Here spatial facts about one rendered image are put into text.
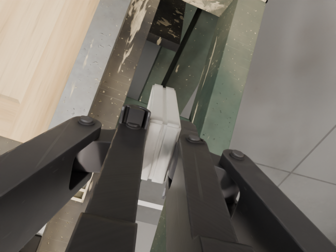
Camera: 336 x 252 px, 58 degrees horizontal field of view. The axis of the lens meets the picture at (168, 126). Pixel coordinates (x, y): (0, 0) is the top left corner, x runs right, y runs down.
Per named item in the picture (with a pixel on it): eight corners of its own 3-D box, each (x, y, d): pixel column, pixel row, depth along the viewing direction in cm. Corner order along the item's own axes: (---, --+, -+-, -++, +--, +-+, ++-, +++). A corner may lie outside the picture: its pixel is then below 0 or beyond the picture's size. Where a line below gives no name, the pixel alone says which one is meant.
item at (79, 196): (97, 161, 53) (97, 160, 50) (83, 201, 51) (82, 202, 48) (74, 154, 52) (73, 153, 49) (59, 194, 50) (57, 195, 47)
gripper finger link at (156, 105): (149, 182, 14) (133, 178, 14) (153, 127, 21) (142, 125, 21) (165, 123, 13) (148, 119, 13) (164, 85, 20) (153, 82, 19)
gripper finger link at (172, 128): (165, 123, 13) (182, 127, 13) (164, 85, 20) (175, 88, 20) (149, 182, 14) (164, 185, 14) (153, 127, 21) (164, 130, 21)
